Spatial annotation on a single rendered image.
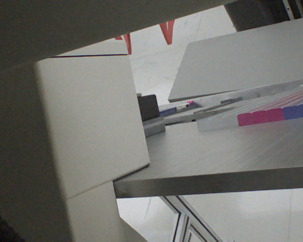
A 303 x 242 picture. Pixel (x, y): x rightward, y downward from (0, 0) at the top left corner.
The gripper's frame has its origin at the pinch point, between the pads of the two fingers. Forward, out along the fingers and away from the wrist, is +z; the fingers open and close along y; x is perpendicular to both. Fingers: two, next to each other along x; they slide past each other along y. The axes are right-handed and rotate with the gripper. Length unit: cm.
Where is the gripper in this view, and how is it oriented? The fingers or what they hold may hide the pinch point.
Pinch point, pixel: (148, 45)
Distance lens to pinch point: 89.7
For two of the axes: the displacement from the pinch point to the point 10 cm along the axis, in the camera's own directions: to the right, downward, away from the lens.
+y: 8.4, -1.3, -5.3
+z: 2.5, 9.5, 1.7
